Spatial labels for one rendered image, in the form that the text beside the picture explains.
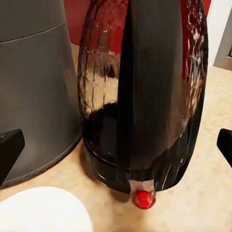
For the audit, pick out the coffee maker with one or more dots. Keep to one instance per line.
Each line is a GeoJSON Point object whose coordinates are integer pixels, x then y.
{"type": "Point", "coordinates": [38, 83]}

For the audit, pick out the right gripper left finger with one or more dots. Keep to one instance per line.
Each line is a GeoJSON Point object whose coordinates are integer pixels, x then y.
{"type": "Point", "coordinates": [12, 144]}

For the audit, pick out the saucer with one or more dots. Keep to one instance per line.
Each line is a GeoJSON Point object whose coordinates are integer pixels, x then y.
{"type": "Point", "coordinates": [44, 209]}

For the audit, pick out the electric kettle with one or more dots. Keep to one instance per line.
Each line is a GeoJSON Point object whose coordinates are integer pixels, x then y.
{"type": "Point", "coordinates": [141, 81]}

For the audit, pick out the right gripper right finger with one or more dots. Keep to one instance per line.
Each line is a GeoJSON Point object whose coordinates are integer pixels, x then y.
{"type": "Point", "coordinates": [224, 144]}

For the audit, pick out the countertop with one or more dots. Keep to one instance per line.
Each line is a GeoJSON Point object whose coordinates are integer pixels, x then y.
{"type": "Point", "coordinates": [200, 202]}

